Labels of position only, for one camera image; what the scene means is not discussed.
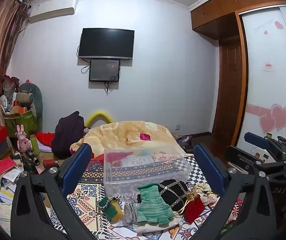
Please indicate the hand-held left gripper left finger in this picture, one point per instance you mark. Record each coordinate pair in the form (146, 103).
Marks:
(76, 170)

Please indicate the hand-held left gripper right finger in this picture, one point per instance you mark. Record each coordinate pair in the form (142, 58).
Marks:
(209, 170)

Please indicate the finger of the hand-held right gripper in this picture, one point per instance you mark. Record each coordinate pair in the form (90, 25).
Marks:
(245, 158)
(255, 140)

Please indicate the floral scrunchie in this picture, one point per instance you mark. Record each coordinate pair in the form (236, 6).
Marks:
(208, 196)

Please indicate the yellow green sponge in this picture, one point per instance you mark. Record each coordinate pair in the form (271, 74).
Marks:
(113, 210)

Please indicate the clear plastic storage box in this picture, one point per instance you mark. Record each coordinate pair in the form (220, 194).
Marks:
(145, 180)

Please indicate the green knitted glove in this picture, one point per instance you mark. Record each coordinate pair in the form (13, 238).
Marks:
(153, 205)

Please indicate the grey knitted cloth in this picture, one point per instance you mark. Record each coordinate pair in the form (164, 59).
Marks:
(130, 215)

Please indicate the red cylinder can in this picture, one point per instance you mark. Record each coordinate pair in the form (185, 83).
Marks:
(49, 163)

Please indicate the dark purple jacket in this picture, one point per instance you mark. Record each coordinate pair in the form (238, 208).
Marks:
(66, 135)

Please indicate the patterned bedsheet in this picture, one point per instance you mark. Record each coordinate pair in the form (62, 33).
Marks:
(88, 205)

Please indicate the bag on floor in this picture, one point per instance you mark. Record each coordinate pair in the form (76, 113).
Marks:
(183, 142)

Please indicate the red cloth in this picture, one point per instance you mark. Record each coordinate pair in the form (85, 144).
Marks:
(45, 138)

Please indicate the black flashlight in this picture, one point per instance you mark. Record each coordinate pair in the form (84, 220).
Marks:
(33, 157)

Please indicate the green bottle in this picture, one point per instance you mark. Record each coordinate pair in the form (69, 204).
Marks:
(35, 145)

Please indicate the white heart-printed wardrobe door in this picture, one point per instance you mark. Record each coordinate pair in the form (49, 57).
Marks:
(268, 92)

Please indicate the wooden room door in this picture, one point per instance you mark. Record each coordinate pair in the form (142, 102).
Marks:
(229, 92)

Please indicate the yellow fleece blanket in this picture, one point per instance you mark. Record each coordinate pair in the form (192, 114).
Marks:
(123, 135)

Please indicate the yellow foam tube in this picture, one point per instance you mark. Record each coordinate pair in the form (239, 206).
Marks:
(99, 116)

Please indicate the pink rabbit toy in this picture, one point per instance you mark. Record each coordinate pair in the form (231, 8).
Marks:
(23, 141)

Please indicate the green basket of clutter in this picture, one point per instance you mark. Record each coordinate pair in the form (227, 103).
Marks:
(25, 125)

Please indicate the red book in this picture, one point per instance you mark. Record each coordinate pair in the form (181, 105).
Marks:
(3, 167)

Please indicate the red label sticker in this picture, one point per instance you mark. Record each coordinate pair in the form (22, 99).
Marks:
(268, 66)

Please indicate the pile of papers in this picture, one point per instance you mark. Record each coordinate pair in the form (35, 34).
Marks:
(5, 195)

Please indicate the small white fan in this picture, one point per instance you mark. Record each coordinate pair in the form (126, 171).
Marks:
(4, 101)

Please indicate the wooden overhead cabinet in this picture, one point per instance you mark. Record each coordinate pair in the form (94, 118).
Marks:
(220, 7)

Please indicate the white air conditioner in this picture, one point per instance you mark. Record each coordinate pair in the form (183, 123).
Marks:
(53, 7)

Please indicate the small black wall monitor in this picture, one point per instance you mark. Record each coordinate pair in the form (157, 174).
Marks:
(104, 70)

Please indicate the black wall television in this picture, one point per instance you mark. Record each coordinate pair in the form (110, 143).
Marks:
(106, 43)

